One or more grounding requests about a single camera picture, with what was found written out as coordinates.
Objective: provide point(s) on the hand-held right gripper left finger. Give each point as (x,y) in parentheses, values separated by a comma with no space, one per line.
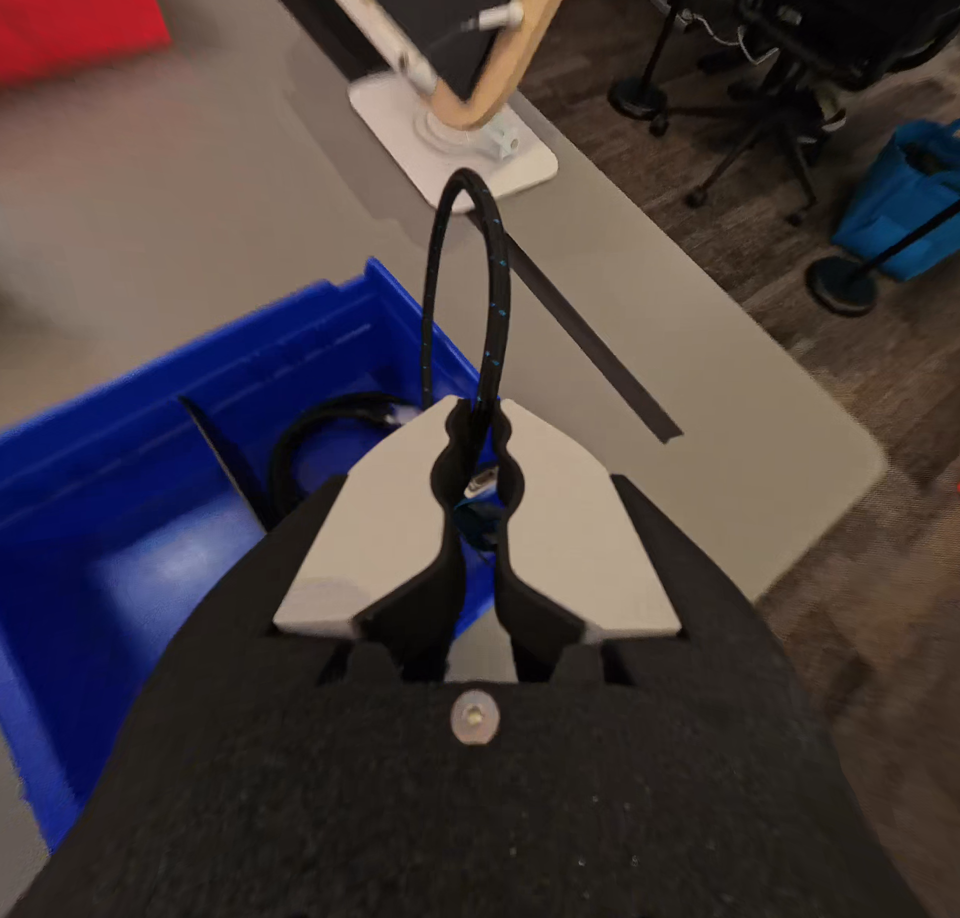
(368,558)

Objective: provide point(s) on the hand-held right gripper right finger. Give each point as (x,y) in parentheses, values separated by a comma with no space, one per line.
(585,558)

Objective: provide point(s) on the blue plastic bin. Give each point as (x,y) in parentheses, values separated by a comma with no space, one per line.
(105,588)

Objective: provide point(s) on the red plastic bin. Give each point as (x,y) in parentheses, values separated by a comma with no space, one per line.
(75,11)

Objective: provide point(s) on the silver stand base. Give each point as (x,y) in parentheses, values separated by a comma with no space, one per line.
(495,154)

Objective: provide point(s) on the tablet stand with dark board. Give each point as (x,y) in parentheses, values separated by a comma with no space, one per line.
(510,34)

